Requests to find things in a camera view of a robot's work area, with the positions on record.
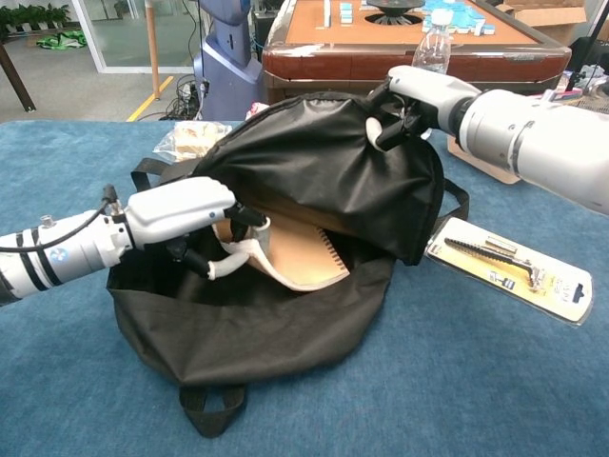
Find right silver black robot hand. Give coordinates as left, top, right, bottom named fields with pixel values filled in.
left=364, top=65, right=482, bottom=153

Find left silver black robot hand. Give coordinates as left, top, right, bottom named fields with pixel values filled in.
left=124, top=176, right=273, bottom=282

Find brown spiral notebook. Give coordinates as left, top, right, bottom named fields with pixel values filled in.
left=211, top=197, right=351, bottom=293

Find black fabric backpack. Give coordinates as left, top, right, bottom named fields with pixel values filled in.
left=105, top=91, right=472, bottom=439

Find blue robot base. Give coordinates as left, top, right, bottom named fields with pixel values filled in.
left=192, top=0, right=265, bottom=123

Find bagged bread snack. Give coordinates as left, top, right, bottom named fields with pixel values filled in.
left=152, top=120, right=233, bottom=164

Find clear plastic water bottle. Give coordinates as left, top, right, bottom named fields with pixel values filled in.
left=411, top=8, right=454, bottom=75

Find beige rectangular tray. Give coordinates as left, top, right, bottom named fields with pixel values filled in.
left=445, top=134, right=522, bottom=186

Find brown mahjong table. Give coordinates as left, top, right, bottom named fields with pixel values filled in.
left=261, top=0, right=573, bottom=121

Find red snack packet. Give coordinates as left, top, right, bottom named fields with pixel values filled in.
left=244, top=100, right=270, bottom=123

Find cardboard box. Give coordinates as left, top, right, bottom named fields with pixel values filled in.
left=496, top=0, right=589, bottom=47

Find wooden pole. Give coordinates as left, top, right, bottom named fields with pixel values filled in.
left=144, top=0, right=164, bottom=102

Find white plastic basket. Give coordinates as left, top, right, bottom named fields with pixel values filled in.
left=546, top=64, right=609, bottom=115

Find black tripod stand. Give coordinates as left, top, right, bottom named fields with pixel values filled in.
left=570, top=0, right=609, bottom=96

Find razor in yellow blister pack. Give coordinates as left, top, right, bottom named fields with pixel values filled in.
left=425, top=217, right=595, bottom=328

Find green fabric heap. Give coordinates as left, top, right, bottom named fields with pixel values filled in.
left=35, top=30, right=89, bottom=50

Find dark table leg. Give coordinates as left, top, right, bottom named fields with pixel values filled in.
left=0, top=40, right=37, bottom=113

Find green potted plants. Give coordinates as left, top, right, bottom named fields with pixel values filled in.
left=0, top=3, right=72, bottom=35

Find blue table cloth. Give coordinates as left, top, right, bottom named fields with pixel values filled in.
left=0, top=118, right=609, bottom=457

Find black cable bundle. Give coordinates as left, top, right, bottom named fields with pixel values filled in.
left=161, top=73, right=206, bottom=123

